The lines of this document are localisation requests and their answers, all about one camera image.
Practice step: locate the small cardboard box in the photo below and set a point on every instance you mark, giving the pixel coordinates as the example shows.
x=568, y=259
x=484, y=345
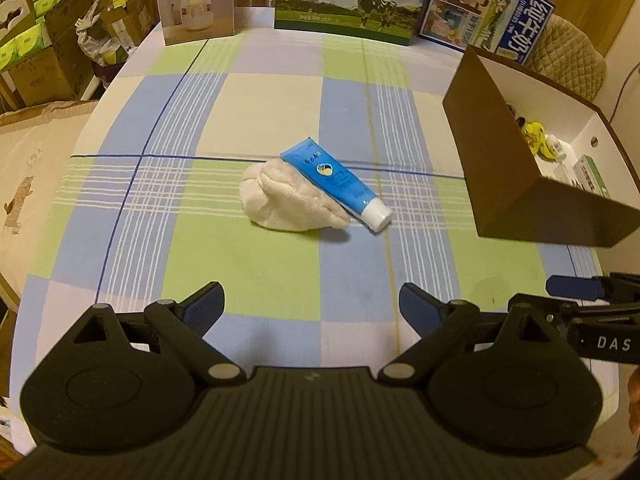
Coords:
x=132, y=20

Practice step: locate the blue milk carton box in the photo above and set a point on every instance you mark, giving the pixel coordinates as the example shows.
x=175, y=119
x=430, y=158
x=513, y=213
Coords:
x=495, y=15

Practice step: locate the beige embroidered cloth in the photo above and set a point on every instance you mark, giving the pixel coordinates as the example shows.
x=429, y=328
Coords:
x=30, y=160

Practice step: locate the small white bottle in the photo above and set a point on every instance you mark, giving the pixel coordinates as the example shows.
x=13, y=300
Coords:
x=556, y=147

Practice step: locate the brown storage box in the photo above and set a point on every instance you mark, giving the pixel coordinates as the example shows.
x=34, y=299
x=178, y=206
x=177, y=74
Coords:
x=490, y=160

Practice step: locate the yellow snack packet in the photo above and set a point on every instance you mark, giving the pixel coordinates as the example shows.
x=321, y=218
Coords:
x=535, y=135

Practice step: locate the quilted chair back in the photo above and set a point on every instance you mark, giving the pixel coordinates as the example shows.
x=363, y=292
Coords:
x=570, y=55

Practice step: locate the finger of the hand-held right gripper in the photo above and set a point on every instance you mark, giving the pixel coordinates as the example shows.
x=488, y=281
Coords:
x=542, y=301
x=575, y=287

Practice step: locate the plaid tablecloth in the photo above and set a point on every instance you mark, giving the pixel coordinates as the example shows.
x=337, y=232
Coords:
x=225, y=260

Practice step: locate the person's right hand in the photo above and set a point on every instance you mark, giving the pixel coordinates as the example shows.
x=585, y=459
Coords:
x=635, y=400

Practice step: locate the humidifier box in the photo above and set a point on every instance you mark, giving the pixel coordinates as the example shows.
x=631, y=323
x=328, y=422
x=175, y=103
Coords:
x=195, y=0

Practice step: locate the clear plastic bag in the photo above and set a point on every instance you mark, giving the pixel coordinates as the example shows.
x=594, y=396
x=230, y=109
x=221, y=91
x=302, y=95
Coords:
x=102, y=35

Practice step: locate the green milk carton box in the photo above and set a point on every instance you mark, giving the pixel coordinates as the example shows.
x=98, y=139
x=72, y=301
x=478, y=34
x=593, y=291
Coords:
x=350, y=5

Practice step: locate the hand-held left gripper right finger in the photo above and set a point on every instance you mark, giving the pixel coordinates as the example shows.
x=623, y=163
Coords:
x=420, y=310

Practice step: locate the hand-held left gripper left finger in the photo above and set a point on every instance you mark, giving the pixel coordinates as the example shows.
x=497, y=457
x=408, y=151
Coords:
x=205, y=305

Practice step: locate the blue cream tube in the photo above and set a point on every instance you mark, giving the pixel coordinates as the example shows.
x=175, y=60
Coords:
x=330, y=175

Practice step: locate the white medicine box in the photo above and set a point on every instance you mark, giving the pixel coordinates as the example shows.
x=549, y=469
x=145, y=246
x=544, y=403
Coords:
x=587, y=172

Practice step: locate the stack of green tissue packs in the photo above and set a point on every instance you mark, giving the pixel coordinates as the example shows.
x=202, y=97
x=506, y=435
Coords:
x=27, y=45

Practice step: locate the large cardboard box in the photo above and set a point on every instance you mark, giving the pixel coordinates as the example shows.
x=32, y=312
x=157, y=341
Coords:
x=50, y=75

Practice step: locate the white folded towel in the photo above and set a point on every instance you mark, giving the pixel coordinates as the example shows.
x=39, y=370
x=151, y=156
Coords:
x=280, y=200

